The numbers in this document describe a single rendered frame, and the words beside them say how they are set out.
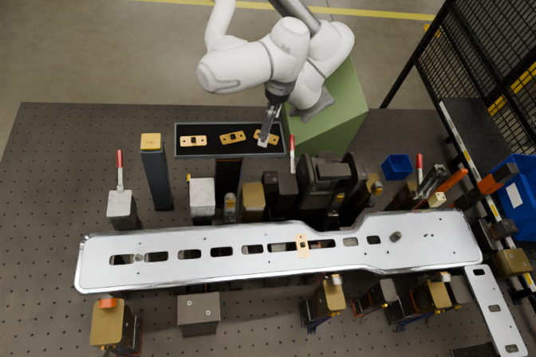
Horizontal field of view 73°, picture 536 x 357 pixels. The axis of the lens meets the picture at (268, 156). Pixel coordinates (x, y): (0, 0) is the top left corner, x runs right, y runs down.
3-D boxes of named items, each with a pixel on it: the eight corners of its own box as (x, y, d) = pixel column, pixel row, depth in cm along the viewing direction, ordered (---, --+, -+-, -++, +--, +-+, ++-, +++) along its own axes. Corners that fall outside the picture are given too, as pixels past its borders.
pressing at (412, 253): (70, 305, 104) (68, 304, 102) (82, 231, 115) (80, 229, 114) (486, 264, 130) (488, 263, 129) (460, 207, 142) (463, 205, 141)
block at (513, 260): (452, 296, 152) (514, 272, 122) (445, 276, 156) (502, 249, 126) (469, 294, 154) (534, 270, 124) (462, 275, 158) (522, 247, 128)
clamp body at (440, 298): (390, 334, 140) (439, 318, 112) (381, 301, 147) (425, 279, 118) (405, 331, 142) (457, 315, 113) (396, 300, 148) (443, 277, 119)
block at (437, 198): (395, 236, 163) (438, 200, 133) (392, 229, 165) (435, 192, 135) (402, 235, 164) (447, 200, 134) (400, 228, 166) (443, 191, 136)
